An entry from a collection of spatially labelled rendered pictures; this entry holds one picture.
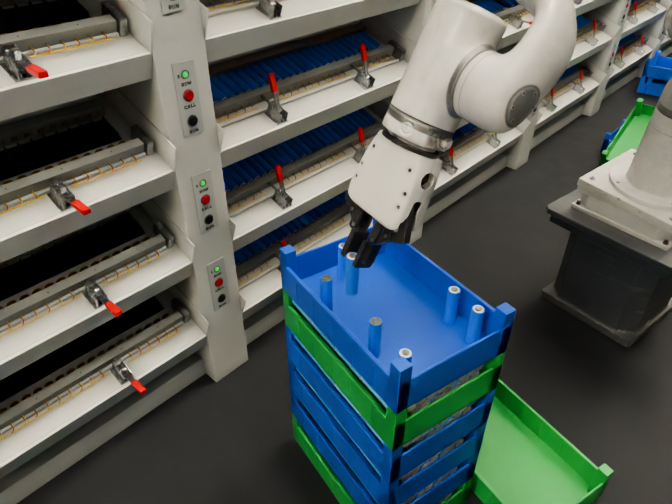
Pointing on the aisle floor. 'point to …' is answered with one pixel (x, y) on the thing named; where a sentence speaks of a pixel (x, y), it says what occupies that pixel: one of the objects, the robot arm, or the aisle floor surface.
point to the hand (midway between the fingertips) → (361, 248)
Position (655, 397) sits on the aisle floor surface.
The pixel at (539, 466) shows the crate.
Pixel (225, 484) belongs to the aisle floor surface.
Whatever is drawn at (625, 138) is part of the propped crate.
